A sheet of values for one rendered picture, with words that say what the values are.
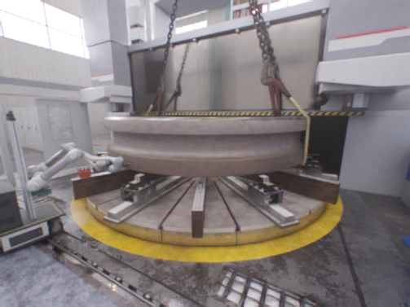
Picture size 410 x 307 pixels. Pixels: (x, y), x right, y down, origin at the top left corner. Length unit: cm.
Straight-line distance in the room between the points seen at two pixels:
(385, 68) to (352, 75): 35
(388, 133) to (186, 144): 446
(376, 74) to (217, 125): 230
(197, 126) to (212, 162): 60
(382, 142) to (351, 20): 277
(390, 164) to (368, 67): 283
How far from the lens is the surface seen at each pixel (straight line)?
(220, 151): 298
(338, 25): 417
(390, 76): 366
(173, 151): 307
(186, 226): 273
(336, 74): 356
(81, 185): 406
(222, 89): 587
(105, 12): 707
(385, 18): 425
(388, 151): 577
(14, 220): 365
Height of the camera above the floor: 182
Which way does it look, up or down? 12 degrees down
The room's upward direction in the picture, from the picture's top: straight up
